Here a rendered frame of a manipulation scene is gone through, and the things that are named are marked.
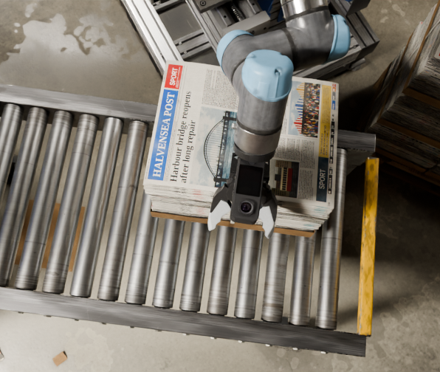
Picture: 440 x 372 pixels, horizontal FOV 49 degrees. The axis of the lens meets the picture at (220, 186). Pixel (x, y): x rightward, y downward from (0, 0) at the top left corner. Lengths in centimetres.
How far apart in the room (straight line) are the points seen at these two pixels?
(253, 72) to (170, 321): 65
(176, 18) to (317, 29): 131
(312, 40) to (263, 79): 16
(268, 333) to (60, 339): 106
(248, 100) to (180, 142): 26
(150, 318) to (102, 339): 84
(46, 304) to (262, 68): 76
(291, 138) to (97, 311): 59
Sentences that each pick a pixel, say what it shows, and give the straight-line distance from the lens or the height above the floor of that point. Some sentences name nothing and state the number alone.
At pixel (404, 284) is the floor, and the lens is 213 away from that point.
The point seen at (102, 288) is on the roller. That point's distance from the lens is 118.
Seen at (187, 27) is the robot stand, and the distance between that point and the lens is 208.
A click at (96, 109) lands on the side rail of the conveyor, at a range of 129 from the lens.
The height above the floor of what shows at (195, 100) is 104.
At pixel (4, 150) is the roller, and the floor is 80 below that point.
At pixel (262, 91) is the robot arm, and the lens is 72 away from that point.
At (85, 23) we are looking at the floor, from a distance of 239.
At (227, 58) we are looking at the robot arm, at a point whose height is 124.
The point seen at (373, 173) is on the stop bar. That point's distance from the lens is 126.
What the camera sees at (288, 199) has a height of 106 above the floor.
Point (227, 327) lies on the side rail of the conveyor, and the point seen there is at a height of 80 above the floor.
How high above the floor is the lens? 196
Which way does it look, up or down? 75 degrees down
